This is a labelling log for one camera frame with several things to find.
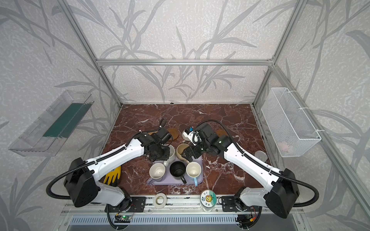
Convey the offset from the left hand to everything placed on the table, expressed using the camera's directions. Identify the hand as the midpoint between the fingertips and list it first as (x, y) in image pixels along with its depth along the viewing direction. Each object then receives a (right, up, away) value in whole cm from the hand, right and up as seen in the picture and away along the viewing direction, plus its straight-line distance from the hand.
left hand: (168, 158), depth 80 cm
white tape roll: (-4, -23, -6) cm, 24 cm away
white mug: (-7, -9, +3) cm, 11 cm away
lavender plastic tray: (+1, -12, +2) cm, 13 cm away
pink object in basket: (+61, +9, -7) cm, 62 cm away
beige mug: (+6, +4, +6) cm, 9 cm away
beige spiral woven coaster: (+9, +9, +19) cm, 22 cm away
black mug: (+5, -7, +4) cm, 10 cm away
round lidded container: (+21, -16, -12) cm, 29 cm away
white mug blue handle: (+14, -8, +3) cm, 17 cm away
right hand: (+11, +6, -5) cm, 14 cm away
